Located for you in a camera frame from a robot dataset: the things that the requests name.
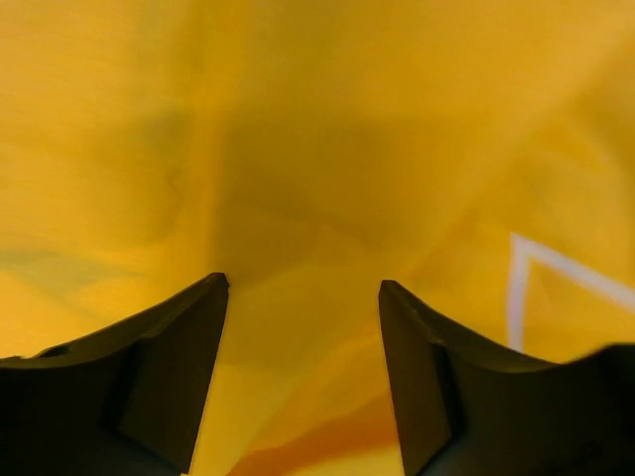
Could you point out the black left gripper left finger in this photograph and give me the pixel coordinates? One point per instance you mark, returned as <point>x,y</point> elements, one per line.
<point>124,400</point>

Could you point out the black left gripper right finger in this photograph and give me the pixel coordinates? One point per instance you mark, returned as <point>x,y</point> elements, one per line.
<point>466,405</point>

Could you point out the yellow printed pillowcase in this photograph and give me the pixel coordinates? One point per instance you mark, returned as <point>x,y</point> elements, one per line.
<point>481,153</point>

